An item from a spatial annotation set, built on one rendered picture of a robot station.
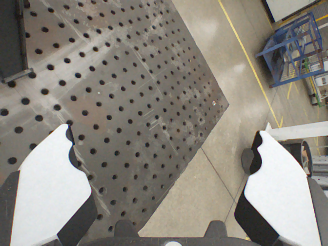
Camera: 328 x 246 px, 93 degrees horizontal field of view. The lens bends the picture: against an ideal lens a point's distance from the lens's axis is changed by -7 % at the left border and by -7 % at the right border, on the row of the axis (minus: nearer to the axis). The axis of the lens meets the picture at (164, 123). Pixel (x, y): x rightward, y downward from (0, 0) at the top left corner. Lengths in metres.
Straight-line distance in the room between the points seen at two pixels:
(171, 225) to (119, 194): 1.14
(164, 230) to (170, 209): 0.17
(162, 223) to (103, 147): 1.16
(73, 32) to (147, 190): 0.54
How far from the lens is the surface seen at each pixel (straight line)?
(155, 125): 0.61
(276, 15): 6.39
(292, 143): 2.33
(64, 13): 0.65
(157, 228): 1.56
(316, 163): 4.22
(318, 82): 8.53
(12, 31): 0.39
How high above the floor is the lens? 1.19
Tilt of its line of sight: 51 degrees down
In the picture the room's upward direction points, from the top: 74 degrees clockwise
